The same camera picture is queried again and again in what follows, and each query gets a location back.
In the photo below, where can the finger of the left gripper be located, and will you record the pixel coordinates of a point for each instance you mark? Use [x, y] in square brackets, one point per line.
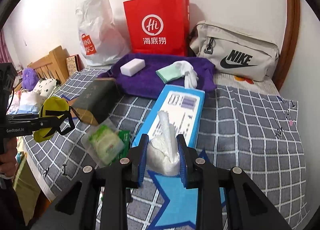
[53, 120]

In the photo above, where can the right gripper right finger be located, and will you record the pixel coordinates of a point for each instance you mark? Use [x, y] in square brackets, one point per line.
[190, 177]

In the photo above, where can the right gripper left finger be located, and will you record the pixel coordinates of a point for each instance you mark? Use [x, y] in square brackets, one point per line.
[137, 157]

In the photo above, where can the yellow Adidas pouch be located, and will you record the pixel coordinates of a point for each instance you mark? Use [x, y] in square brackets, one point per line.
[55, 110]

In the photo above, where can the green snack packet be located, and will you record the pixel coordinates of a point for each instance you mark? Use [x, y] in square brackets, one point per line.
[124, 135]

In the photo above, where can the white glove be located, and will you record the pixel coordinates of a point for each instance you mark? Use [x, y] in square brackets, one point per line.
[162, 154]

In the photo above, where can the green wet wipes pack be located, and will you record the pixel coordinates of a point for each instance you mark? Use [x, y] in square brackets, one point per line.
[103, 144]

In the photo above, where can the mint green sock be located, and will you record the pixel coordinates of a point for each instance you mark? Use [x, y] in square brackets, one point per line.
[177, 70]

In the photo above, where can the person's left hand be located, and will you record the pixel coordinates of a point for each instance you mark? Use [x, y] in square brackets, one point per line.
[8, 160]

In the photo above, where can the brown star sticker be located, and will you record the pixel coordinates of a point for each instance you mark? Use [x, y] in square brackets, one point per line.
[70, 102]

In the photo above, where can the dark green gold tin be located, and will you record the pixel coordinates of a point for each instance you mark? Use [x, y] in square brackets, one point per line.
[94, 104]

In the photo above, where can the white spotted plush toy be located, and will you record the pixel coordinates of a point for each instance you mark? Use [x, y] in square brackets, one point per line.
[45, 87]

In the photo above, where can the purple plush toy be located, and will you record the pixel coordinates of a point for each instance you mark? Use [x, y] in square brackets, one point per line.
[29, 79]

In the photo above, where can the blue star sticker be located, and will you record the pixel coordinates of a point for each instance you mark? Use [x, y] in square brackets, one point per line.
[180, 199]

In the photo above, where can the blue tissue pack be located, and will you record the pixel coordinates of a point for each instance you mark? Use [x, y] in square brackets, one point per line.
[184, 107]

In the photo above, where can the wooden bed headboard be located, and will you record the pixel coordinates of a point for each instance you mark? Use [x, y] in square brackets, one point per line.
[52, 66]

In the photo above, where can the grey checked table cloth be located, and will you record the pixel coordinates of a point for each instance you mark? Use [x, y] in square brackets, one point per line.
[252, 130]

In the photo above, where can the patterned book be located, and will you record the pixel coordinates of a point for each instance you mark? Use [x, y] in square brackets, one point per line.
[73, 64]

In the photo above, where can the purple cloth tray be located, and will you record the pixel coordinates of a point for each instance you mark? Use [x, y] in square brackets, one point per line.
[146, 83]

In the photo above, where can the white Miniso plastic bag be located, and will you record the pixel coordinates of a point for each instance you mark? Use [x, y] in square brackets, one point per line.
[101, 43]

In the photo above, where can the grey Nike waist bag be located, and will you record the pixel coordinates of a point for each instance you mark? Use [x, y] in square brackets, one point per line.
[234, 51]

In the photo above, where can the red Hi paper bag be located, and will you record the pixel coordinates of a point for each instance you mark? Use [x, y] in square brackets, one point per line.
[158, 26]

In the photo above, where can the brown wooden door frame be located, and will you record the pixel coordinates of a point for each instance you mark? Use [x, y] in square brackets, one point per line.
[289, 43]

